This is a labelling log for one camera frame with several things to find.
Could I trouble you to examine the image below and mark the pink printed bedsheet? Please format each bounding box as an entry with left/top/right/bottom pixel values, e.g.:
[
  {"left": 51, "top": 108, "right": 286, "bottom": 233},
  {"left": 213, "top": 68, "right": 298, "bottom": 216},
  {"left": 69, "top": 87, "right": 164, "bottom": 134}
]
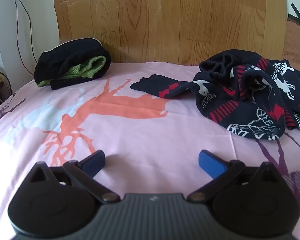
[{"left": 0, "top": 60, "right": 300, "bottom": 240}]

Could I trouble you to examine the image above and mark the wood grain sheet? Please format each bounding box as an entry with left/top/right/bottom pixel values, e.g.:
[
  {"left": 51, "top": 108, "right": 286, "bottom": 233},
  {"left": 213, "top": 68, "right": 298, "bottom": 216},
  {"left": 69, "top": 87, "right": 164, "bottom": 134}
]
[{"left": 53, "top": 0, "right": 288, "bottom": 67}]

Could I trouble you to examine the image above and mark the brown dotted cushion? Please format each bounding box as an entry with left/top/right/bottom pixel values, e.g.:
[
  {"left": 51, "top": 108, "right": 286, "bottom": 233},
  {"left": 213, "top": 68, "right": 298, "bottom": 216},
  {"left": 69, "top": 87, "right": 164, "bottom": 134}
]
[{"left": 283, "top": 19, "right": 300, "bottom": 63}]

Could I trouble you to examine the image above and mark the folded black green garment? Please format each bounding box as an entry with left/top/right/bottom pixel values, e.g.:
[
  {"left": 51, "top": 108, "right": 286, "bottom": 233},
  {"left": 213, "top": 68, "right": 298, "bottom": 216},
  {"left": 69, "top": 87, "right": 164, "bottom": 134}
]
[{"left": 34, "top": 38, "right": 112, "bottom": 90}]

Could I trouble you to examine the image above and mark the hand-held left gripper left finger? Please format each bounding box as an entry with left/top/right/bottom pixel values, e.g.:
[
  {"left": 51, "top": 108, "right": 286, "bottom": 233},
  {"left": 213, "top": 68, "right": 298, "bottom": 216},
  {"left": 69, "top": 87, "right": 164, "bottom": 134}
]
[{"left": 31, "top": 150, "right": 120, "bottom": 204}]

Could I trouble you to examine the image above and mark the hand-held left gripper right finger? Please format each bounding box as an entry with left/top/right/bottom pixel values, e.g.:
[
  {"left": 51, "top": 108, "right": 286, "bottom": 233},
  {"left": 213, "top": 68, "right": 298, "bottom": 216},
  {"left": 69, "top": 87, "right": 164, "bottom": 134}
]
[{"left": 187, "top": 150, "right": 280, "bottom": 204}]

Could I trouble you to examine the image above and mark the navy reindeer print sweater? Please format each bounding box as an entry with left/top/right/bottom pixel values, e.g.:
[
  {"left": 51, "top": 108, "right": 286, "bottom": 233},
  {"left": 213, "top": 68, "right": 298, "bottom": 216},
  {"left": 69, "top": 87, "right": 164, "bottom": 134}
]
[{"left": 130, "top": 50, "right": 300, "bottom": 140}]

